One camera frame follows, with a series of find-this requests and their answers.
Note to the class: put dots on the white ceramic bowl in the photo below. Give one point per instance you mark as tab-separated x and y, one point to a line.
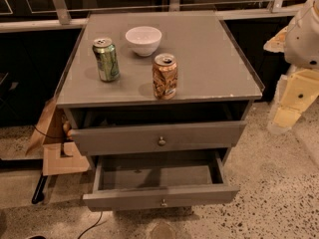
144	40

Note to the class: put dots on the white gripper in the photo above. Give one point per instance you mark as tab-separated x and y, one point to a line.
303	40

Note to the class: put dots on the black bar on floor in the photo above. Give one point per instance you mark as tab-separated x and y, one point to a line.
38	195

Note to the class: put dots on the grey top drawer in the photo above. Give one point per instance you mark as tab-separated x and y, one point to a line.
157	138

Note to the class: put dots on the grey drawer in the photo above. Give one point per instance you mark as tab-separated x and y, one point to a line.
157	138
159	180

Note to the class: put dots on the green soda can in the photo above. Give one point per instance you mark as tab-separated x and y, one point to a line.
106	56

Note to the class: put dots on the orange crushed soda can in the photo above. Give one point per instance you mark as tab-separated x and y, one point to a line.
164	76

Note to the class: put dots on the grey drawer cabinet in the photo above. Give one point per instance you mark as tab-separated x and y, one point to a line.
215	82

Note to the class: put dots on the metal window railing frame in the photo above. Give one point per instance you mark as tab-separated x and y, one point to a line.
33	15

